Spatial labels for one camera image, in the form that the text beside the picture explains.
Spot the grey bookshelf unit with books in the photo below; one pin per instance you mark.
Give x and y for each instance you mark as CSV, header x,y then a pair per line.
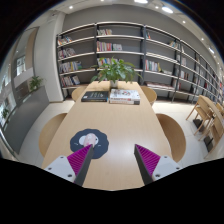
x,y
166,56

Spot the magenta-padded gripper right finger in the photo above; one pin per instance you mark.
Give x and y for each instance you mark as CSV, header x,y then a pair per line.
x,y
165,166

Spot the red-spined book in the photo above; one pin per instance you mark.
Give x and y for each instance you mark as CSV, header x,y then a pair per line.
x,y
123,102

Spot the green potted plant, white pot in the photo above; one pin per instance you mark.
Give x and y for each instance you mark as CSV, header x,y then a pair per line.
x,y
115,70

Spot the black hardcover book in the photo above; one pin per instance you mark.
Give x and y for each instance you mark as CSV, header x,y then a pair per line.
x,y
95,96

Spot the rounded wooden chair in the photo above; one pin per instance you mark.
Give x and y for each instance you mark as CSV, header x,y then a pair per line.
x,y
150,94
78,93
173,133

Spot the pale pink computer mouse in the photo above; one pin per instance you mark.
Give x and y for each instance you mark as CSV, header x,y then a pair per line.
x,y
90,139

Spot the small green potted plant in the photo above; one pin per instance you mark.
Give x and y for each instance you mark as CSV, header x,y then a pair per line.
x,y
36,82

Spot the group of slatted wooden chairs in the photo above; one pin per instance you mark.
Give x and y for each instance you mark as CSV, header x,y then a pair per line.
x,y
206,113

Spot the white-covered large book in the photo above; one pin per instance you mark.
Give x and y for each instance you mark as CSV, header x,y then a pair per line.
x,y
125,94

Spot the black fuzzy-character mouse pad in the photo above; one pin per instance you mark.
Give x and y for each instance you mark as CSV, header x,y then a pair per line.
x,y
101,145

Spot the grey low counter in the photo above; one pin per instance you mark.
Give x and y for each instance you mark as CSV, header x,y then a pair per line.
x,y
25,116

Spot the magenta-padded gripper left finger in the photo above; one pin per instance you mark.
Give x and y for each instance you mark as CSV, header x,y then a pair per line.
x,y
60,168

